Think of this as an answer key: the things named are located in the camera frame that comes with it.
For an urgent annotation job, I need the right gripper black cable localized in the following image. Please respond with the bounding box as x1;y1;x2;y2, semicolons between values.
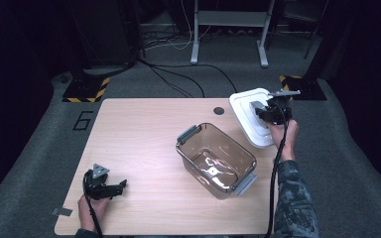
265;98;291;238

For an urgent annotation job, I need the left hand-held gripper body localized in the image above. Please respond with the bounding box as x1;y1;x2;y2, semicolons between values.
82;163;115;201

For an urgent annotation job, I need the white floor cable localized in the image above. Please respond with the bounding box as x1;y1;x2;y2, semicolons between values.
144;0;213;52

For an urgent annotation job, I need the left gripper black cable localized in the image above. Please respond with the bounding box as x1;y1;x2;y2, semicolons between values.
82;170;104;238

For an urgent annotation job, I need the black base with yellow stripes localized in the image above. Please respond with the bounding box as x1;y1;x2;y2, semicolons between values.
62;75;111;104
279;74;328;102

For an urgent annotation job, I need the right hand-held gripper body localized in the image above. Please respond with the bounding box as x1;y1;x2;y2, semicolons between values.
257;88;302;126

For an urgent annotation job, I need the white lid with grey handle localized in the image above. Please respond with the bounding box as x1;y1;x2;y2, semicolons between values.
228;87;293;149

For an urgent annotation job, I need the person's right hand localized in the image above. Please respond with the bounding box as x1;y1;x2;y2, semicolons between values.
269;119;300;162

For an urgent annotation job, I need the grey tape strip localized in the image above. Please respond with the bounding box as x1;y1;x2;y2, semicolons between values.
51;207;73;217

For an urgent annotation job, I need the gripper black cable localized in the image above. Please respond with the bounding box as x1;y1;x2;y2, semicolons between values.
82;170;104;238
265;98;291;238

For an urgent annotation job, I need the clear brown storage box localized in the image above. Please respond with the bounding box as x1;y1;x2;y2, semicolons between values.
175;122;259;201

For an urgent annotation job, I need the person's left hand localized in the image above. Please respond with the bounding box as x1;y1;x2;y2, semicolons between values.
77;194;110;232

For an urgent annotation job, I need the black floor cable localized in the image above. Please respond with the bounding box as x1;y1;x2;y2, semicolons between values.
137;58;239;99

